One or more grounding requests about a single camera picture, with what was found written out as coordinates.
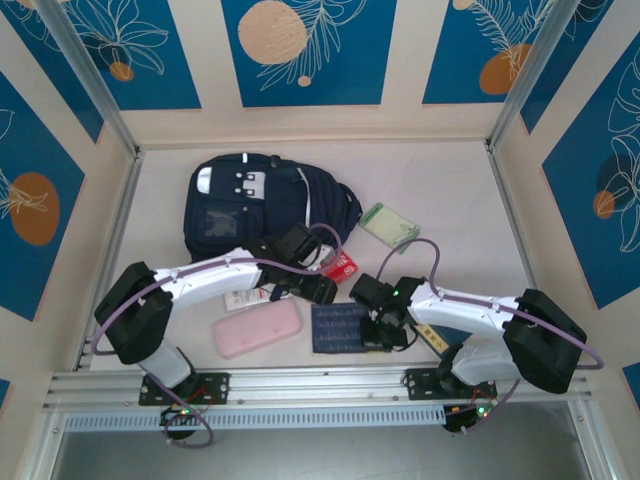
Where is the red packet white print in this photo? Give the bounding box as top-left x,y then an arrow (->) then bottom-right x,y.
319,249 -> 359,286

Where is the navy blue printed booklet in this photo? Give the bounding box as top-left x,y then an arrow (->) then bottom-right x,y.
310,301 -> 374,356

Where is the pink pencil case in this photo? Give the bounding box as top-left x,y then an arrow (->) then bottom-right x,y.
212,298 -> 304,360

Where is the navy blue student backpack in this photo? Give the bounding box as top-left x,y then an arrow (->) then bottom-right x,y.
183,152 -> 365,267

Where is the green notebook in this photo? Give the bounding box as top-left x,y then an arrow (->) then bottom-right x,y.
358,202 -> 422,256

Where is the white plastic stationery pack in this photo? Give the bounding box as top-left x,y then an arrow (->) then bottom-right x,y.
222,287 -> 274,312

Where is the black controller board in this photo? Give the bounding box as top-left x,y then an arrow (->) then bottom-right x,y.
159,405 -> 202,442
443,403 -> 495,435

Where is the grey metal panel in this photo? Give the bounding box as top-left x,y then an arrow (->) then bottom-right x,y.
49,430 -> 594,480

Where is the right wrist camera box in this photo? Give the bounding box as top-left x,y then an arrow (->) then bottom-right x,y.
348,273 -> 396,309

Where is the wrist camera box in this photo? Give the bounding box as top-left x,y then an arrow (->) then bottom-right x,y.
276,223 -> 321,265
348,273 -> 396,309

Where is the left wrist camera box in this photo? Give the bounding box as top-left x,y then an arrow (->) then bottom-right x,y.
276,223 -> 321,265

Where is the aluminium frame rail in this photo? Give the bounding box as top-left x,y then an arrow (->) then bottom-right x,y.
42,362 -> 596,414

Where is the grey slotted cable duct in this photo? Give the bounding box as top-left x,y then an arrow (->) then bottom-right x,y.
63,405 -> 446,432

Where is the aluminium side rail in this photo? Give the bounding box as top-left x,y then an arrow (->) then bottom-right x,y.
74,149 -> 145,372
485,142 -> 561,359

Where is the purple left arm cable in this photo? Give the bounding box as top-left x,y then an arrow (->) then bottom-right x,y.
92,222 -> 344,450

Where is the aluminium frame post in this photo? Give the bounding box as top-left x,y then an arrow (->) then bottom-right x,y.
487,0 -> 584,151
37,0 -> 142,159

